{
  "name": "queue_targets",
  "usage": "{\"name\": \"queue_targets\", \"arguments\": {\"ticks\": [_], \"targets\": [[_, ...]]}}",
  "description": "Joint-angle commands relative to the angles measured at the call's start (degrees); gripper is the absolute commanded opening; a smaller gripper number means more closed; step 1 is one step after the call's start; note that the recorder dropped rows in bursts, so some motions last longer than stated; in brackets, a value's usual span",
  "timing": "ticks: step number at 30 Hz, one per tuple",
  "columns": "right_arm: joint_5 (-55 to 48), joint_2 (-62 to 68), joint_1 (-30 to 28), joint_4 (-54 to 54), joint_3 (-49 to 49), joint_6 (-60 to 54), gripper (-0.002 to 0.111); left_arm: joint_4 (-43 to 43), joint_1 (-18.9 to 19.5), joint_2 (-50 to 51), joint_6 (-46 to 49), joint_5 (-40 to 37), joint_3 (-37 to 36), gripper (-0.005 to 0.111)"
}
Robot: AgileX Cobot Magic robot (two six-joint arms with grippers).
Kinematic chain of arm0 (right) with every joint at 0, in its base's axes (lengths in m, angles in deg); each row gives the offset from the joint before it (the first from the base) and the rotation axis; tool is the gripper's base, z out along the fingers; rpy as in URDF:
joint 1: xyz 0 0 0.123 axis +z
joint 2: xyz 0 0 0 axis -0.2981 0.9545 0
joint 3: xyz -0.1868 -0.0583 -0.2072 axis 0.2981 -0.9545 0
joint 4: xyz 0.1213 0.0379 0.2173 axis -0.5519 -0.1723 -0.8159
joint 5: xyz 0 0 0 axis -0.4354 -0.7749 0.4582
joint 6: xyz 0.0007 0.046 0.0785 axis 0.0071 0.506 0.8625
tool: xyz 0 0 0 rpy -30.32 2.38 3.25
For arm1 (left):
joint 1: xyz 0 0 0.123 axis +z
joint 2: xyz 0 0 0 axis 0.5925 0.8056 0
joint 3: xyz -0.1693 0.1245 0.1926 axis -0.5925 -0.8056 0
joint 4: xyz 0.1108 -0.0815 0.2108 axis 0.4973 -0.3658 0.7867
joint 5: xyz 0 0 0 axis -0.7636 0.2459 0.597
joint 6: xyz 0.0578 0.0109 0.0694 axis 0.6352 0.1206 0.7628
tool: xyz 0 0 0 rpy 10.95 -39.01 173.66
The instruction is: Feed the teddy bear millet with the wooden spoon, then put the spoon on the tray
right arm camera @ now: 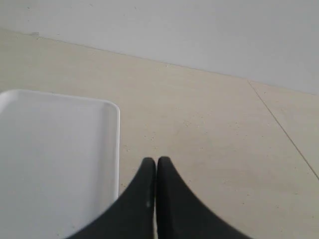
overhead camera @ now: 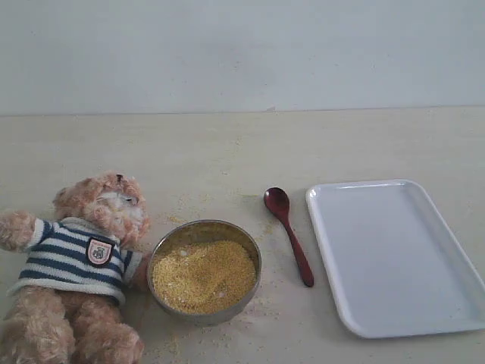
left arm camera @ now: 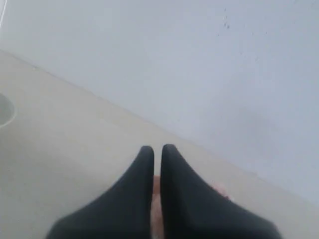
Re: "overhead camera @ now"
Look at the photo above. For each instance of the dark red wooden spoon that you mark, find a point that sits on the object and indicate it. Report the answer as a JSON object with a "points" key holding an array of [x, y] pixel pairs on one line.
{"points": [[277, 202]]}

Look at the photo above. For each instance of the teddy bear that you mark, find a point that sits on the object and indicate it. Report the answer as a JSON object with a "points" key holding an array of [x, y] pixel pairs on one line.
{"points": [[68, 295]]}

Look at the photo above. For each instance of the steel bowl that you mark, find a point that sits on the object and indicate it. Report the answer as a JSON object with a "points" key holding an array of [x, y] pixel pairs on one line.
{"points": [[205, 231]]}

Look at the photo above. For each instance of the yellow millet grains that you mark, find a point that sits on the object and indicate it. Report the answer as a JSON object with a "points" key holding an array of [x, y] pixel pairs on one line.
{"points": [[204, 278]]}

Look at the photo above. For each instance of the white rectangular plastic tray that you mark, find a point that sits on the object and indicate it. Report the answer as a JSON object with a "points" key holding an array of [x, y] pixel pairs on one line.
{"points": [[394, 267]]}

